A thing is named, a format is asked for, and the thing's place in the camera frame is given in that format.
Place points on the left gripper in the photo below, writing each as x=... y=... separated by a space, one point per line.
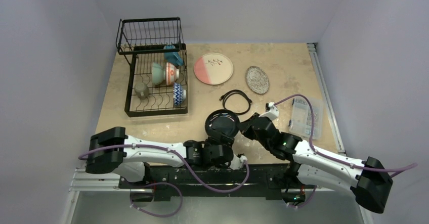
x=223 y=140

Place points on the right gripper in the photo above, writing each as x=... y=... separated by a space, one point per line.
x=251 y=124

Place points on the black plate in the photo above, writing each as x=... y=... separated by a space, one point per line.
x=222 y=121

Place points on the grey speckled oval dish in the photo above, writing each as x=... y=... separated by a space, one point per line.
x=257 y=80

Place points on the red patterned bowl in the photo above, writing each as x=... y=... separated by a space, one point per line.
x=179 y=94

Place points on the red floral bowl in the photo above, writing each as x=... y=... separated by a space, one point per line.
x=172 y=73

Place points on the celadon green bowl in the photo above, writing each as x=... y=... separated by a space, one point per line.
x=158 y=74

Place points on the small grey cup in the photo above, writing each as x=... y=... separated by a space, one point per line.
x=141 y=89

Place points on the blue mug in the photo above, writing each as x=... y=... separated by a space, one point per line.
x=174 y=58

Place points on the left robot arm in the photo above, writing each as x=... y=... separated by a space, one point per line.
x=112 y=151

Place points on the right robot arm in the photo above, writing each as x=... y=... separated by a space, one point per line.
x=366 y=179

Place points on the clear plastic parts box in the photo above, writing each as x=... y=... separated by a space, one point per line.
x=300 y=122

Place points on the pink and cream plate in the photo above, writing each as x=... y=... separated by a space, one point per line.
x=213 y=68

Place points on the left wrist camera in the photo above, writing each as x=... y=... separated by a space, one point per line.
x=237 y=162

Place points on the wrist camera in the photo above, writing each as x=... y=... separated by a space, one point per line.
x=271 y=112
x=237 y=162

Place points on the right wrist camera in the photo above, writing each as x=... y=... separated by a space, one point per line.
x=271 y=112

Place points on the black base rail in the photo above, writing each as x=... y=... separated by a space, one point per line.
x=269 y=181

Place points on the black wire dish rack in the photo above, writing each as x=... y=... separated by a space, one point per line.
x=142 y=42

